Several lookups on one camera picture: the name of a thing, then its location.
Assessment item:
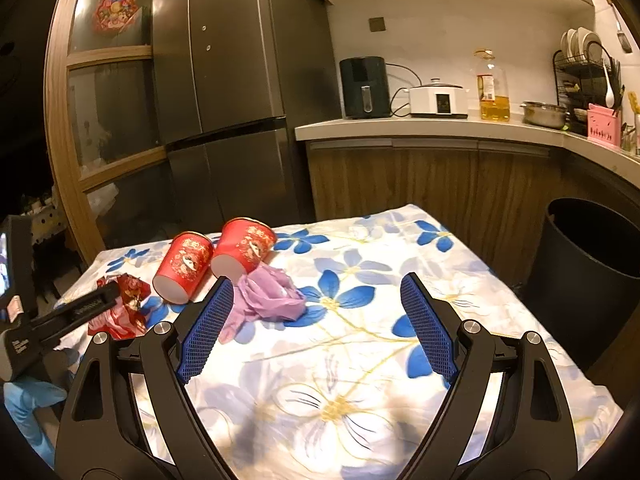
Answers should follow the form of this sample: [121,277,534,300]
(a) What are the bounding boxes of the person's left hand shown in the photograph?
[4,378,68,467]

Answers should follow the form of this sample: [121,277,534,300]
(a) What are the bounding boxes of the steel refrigerator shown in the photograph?
[151,0,342,242]

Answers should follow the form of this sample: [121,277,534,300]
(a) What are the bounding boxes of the table with dotted cloth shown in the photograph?
[20,194,69,242]

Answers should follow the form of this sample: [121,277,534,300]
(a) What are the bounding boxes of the black trash bin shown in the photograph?
[525,197,640,375]

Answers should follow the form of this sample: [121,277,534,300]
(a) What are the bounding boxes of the steel basin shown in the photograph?
[518,101,571,129]

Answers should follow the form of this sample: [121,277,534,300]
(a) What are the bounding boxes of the cooking oil bottle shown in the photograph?
[473,49,512,123]

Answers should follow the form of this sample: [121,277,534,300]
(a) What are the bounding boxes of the black power cable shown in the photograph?
[389,63,427,119]

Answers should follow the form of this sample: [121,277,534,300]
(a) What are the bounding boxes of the black air fryer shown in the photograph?
[339,56,393,120]

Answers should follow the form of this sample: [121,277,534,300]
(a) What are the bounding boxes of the red paper cup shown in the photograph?
[152,231,215,305]
[210,217,278,279]

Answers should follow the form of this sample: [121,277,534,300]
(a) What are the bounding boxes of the pink utensil box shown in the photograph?
[586,103,623,150]

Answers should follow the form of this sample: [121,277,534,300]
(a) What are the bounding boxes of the white ladle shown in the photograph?
[602,57,619,109]

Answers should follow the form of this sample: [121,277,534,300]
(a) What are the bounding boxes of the wooden glass-door cabinet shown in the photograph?
[44,0,202,267]

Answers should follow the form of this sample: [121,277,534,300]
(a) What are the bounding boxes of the hanging spatula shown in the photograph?
[609,2,634,54]

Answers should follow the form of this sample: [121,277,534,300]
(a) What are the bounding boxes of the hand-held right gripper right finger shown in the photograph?
[400,272,579,480]

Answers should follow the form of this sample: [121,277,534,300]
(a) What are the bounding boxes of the wooden base cabinet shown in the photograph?
[295,119,640,283]

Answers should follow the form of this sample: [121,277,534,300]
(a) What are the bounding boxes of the black dish rack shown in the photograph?
[552,27,626,137]

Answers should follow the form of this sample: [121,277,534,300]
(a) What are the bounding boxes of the red printed plastic bag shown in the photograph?
[87,273,153,342]

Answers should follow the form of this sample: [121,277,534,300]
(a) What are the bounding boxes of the white electric cooker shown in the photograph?
[408,77,470,120]

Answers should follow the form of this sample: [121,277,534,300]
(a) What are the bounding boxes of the purple plastic bag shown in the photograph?
[219,266,307,344]

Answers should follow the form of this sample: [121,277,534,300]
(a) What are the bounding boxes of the floral printed blanket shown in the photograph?
[10,203,626,480]

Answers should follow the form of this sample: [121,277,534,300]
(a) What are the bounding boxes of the red festive sticker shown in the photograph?
[91,0,141,36]

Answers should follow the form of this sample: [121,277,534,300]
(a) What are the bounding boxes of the row of white plates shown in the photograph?
[559,27,604,64]

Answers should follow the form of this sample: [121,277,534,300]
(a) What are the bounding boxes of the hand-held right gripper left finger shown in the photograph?
[54,276,236,480]

